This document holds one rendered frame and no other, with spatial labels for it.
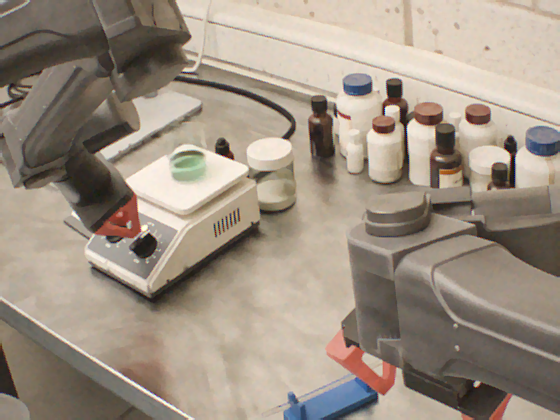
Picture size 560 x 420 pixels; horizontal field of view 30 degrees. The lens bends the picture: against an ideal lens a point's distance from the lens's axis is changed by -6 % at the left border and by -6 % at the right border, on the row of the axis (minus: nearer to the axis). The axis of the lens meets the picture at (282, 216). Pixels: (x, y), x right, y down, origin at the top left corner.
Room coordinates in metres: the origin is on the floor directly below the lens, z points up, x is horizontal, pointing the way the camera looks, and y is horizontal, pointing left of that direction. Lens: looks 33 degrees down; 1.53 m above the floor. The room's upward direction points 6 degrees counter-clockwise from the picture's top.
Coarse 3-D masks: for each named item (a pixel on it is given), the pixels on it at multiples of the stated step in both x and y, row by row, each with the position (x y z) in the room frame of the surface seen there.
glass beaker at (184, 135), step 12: (168, 120) 1.20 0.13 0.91; (180, 120) 1.20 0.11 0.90; (192, 120) 1.20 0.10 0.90; (204, 120) 1.19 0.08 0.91; (168, 132) 1.19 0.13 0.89; (180, 132) 1.20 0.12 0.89; (192, 132) 1.20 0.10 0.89; (204, 132) 1.17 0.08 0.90; (168, 144) 1.16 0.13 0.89; (180, 144) 1.15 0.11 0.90; (192, 144) 1.16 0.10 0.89; (204, 144) 1.17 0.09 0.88; (168, 156) 1.17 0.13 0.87; (180, 156) 1.16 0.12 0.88; (192, 156) 1.16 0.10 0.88; (204, 156) 1.17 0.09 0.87; (168, 168) 1.17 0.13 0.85; (180, 168) 1.16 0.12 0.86; (192, 168) 1.16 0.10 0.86; (204, 168) 1.17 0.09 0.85; (180, 180) 1.16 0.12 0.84; (192, 180) 1.16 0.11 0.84
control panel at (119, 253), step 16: (128, 224) 1.13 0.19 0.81; (144, 224) 1.12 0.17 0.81; (160, 224) 1.11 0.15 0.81; (96, 240) 1.13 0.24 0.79; (128, 240) 1.11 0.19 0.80; (160, 240) 1.09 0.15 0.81; (112, 256) 1.10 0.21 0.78; (128, 256) 1.09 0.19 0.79; (160, 256) 1.07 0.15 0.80; (144, 272) 1.05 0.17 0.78
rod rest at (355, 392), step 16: (352, 384) 0.85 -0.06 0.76; (288, 400) 0.82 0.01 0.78; (320, 400) 0.83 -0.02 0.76; (336, 400) 0.82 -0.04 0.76; (352, 400) 0.82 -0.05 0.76; (368, 400) 0.83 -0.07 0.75; (288, 416) 0.81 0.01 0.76; (304, 416) 0.80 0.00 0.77; (320, 416) 0.80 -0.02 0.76; (336, 416) 0.81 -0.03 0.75
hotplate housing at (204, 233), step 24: (240, 192) 1.16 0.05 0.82; (168, 216) 1.12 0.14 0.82; (192, 216) 1.11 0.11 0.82; (216, 216) 1.12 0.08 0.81; (240, 216) 1.15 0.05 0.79; (192, 240) 1.09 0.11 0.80; (216, 240) 1.12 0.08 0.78; (96, 264) 1.11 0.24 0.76; (168, 264) 1.06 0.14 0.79; (192, 264) 1.09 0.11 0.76; (144, 288) 1.04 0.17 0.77
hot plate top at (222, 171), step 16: (160, 160) 1.22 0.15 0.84; (208, 160) 1.21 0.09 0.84; (224, 160) 1.21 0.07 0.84; (144, 176) 1.19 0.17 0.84; (160, 176) 1.18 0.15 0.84; (208, 176) 1.17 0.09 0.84; (224, 176) 1.17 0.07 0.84; (240, 176) 1.17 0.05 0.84; (144, 192) 1.15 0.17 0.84; (160, 192) 1.14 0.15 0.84; (176, 192) 1.14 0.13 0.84; (192, 192) 1.14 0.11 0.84; (208, 192) 1.13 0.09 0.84; (176, 208) 1.11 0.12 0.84; (192, 208) 1.11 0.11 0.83
